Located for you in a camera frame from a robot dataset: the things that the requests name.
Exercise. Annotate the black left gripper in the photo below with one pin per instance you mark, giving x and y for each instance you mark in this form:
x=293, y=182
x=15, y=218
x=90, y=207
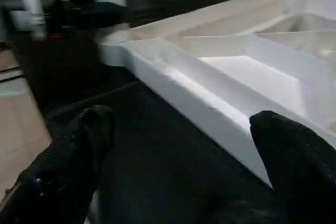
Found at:
x=71, y=15

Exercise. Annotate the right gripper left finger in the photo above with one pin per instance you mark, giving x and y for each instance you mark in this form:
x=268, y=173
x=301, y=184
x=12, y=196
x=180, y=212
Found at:
x=58, y=177

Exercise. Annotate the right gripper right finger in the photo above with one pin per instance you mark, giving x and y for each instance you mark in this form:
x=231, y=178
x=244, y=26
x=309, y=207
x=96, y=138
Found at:
x=302, y=166

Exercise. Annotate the white plastic table top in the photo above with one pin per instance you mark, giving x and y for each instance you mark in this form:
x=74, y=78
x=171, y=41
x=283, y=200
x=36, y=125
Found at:
x=252, y=72

